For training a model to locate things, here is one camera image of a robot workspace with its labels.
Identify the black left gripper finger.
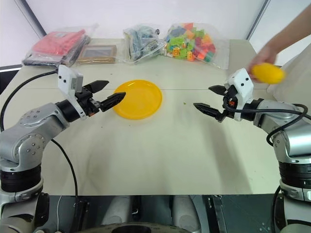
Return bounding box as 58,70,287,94
98,92,127,113
84,80,109,93

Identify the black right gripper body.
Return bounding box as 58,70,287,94
222,83,238,115

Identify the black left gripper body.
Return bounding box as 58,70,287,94
74,86,101,117

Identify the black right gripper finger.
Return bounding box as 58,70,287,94
208,85,228,96
193,102,225,122

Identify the yellow mango fruit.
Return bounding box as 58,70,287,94
251,63,287,85

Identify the yellow plastic plate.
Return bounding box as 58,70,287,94
113,79,163,120

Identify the person's bare hand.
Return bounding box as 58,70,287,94
246,44,278,79

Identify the bag of colourful toy bricks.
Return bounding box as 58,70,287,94
161,22,230,70

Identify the bag of red bricks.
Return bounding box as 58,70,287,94
22,23,100,68

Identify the bag of grey blue parts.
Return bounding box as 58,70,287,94
122,23,166,66

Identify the black flat panel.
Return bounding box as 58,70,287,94
0,65,22,96

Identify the grey rounded shape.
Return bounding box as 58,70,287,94
101,196,133,226

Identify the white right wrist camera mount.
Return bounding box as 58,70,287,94
224,68,254,121

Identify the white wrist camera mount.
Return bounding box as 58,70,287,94
57,65,88,121
224,68,254,121

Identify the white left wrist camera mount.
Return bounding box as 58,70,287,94
57,65,88,121

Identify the wooden picture frame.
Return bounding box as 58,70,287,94
77,44,118,65

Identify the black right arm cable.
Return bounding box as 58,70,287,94
223,103,306,147

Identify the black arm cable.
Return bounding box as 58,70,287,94
0,69,59,133
223,103,306,147

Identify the thin black cable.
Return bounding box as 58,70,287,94
50,139,79,198

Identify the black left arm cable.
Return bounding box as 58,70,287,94
0,69,59,133

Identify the dark wall frame post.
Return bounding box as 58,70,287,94
18,0,47,39
246,0,272,41

